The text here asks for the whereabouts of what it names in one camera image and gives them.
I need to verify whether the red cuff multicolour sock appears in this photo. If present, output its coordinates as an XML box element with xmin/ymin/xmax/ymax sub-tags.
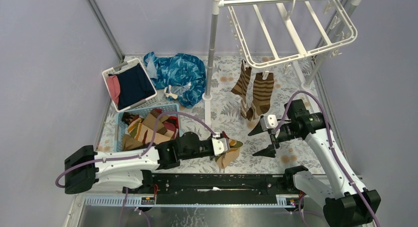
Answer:
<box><xmin>215</xmin><ymin>131</ymin><xmax>243</xmax><ymax>169</ymax></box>

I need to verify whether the brown striped sock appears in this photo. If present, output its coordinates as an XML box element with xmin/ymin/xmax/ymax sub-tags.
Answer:
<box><xmin>231</xmin><ymin>60</ymin><xmax>252</xmax><ymax>119</ymax></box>
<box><xmin>246</xmin><ymin>73</ymin><xmax>275</xmax><ymax>121</ymax></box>

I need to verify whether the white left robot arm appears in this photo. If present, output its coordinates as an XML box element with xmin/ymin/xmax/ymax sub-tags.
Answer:
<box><xmin>55</xmin><ymin>132</ymin><xmax>230</xmax><ymax>195</ymax></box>

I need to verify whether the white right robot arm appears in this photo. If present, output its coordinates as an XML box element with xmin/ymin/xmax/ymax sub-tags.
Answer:
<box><xmin>248</xmin><ymin>99</ymin><xmax>381</xmax><ymax>227</ymax></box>

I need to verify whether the pile of assorted socks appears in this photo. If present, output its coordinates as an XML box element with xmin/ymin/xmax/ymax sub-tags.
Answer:
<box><xmin>122</xmin><ymin>108</ymin><xmax>179</xmax><ymax>151</ymax></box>

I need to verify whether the white clip drying hanger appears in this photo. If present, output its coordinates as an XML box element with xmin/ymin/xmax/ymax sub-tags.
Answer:
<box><xmin>209</xmin><ymin>0</ymin><xmax>361</xmax><ymax>69</ymax></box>

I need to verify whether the floral patterned table mat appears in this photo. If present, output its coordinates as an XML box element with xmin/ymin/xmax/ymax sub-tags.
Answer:
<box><xmin>96</xmin><ymin>56</ymin><xmax>324</xmax><ymax>174</ymax></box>

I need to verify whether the light blue sock basket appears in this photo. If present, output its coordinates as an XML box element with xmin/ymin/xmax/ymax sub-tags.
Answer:
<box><xmin>114</xmin><ymin>103</ymin><xmax>180</xmax><ymax>152</ymax></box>

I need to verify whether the blue patterned cloth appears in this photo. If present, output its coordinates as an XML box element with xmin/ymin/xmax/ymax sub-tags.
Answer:
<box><xmin>143</xmin><ymin>52</ymin><xmax>207</xmax><ymax>108</ymax></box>

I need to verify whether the dark navy folded garment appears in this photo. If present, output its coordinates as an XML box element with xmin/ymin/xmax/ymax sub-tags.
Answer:
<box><xmin>110</xmin><ymin>64</ymin><xmax>156</xmax><ymax>110</ymax></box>

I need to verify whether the pink folded garment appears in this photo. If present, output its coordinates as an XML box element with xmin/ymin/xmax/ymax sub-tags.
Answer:
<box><xmin>106</xmin><ymin>75</ymin><xmax>121</xmax><ymax>105</ymax></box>

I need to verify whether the silver white drying rack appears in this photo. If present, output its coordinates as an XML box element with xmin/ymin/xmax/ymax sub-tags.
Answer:
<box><xmin>203</xmin><ymin>0</ymin><xmax>362</xmax><ymax>125</ymax></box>

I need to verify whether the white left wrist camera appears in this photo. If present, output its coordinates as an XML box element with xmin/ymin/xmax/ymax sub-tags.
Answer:
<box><xmin>211</xmin><ymin>132</ymin><xmax>230</xmax><ymax>156</ymax></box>

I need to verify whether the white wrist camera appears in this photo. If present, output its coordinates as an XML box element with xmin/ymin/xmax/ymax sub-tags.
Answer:
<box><xmin>211</xmin><ymin>132</ymin><xmax>230</xmax><ymax>156</ymax></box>
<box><xmin>259</xmin><ymin>114</ymin><xmax>278</xmax><ymax>131</ymax></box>

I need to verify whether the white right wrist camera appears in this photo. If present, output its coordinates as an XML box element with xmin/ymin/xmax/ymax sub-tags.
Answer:
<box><xmin>259</xmin><ymin>114</ymin><xmax>278</xmax><ymax>131</ymax></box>

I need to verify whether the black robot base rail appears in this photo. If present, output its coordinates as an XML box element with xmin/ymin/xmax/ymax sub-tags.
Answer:
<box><xmin>122</xmin><ymin>173</ymin><xmax>301</xmax><ymax>208</ymax></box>

